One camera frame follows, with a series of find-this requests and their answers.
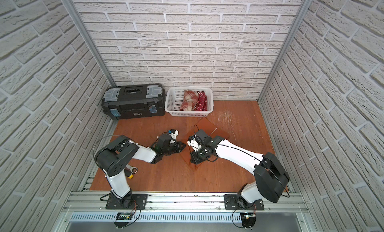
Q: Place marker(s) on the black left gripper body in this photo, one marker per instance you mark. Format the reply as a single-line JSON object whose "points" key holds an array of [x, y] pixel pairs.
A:
{"points": [[173, 146]]}

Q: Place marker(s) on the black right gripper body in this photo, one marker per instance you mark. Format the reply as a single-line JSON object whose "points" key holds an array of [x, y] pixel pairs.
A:
{"points": [[199, 156]]}

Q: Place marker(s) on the orange brown skirt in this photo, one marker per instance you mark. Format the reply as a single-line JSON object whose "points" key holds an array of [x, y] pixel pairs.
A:
{"points": [[210, 129]]}

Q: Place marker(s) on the red polka dot skirt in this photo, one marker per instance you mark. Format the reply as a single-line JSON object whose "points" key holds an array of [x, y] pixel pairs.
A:
{"points": [[202, 103]]}

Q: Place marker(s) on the red plaid skirt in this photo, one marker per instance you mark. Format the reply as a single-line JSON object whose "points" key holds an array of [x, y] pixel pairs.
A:
{"points": [[190, 100]]}

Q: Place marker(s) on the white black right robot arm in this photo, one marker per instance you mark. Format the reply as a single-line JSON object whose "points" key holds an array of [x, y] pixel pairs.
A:
{"points": [[271, 178]]}

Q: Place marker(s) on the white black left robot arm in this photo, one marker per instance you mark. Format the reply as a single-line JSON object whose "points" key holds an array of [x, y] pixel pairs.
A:
{"points": [[114, 158]]}

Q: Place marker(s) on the silver wrench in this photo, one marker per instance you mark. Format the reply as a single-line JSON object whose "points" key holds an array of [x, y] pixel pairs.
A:
{"points": [[132, 169]]}

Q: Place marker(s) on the yellow black screwdriver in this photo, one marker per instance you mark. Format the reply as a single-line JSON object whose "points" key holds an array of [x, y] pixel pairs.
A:
{"points": [[128, 174]]}

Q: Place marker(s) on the white plastic basket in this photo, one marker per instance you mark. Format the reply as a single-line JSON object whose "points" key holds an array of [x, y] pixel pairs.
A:
{"points": [[175, 97]]}

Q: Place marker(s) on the black plastic toolbox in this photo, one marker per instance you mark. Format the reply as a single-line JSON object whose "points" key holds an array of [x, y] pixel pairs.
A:
{"points": [[137, 101]]}

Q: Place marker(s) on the left controller board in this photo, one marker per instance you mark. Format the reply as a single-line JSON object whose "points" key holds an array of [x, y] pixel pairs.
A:
{"points": [[123, 220]]}

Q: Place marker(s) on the controller board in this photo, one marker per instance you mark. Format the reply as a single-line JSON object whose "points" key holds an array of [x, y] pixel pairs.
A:
{"points": [[248, 220], [123, 220]]}

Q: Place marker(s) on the right controller board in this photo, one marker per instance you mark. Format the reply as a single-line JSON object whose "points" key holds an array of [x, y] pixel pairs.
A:
{"points": [[248, 220]]}

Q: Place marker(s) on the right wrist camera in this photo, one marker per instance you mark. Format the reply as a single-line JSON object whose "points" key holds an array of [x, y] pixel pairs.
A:
{"points": [[193, 144]]}

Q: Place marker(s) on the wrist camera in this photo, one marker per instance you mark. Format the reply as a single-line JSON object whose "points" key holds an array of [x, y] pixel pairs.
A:
{"points": [[173, 133], [193, 144]]}

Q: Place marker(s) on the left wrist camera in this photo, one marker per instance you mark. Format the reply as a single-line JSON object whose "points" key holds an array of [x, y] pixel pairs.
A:
{"points": [[173, 133]]}

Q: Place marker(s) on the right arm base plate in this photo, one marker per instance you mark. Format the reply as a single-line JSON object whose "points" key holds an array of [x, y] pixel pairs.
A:
{"points": [[235, 202]]}

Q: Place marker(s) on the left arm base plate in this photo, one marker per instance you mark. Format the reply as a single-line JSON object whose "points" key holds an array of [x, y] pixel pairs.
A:
{"points": [[129, 202]]}

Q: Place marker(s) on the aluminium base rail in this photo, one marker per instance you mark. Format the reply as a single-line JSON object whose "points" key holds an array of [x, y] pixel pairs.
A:
{"points": [[181, 202]]}

